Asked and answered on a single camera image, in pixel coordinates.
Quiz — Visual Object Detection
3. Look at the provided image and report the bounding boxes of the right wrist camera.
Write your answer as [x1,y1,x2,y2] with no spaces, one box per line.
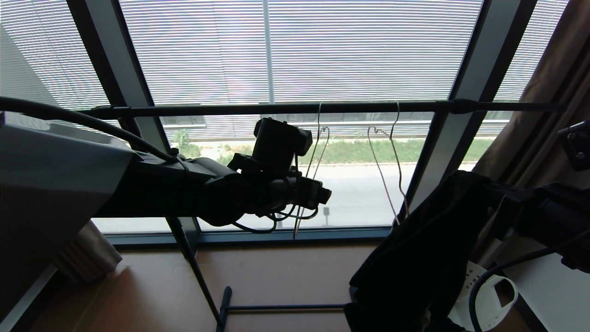
[558,121,590,172]

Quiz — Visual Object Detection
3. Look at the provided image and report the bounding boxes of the black shorts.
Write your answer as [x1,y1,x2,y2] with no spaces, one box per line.
[343,171,507,332]

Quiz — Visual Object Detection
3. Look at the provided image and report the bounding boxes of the black clothes rack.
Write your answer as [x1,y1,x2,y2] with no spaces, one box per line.
[78,99,566,332]

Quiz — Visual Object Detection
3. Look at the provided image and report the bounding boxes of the black cable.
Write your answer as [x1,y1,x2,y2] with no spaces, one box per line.
[0,96,189,166]
[468,231,590,332]

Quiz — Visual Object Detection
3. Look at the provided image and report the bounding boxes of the white laundry basket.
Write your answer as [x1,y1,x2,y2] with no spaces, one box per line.
[447,261,519,332]

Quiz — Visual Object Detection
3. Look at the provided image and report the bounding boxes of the pink clothes hanger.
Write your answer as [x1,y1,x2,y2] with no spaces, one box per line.
[293,101,330,240]
[367,101,411,226]

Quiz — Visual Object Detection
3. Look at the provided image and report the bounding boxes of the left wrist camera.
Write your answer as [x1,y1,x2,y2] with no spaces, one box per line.
[228,118,314,178]

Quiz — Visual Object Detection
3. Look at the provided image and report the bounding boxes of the window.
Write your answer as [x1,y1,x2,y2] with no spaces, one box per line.
[0,0,572,245]

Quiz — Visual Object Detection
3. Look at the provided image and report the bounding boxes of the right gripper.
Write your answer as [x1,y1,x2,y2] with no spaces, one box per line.
[518,184,590,273]

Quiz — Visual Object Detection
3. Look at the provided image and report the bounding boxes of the brown curtain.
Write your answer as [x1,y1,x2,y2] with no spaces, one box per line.
[470,0,590,268]
[53,219,124,283]

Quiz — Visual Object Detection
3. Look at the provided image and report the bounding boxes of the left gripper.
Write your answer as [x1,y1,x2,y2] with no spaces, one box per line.
[264,178,333,217]

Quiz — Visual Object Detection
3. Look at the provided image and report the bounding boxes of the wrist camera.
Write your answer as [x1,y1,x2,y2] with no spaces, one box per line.
[228,118,314,178]
[558,121,590,172]

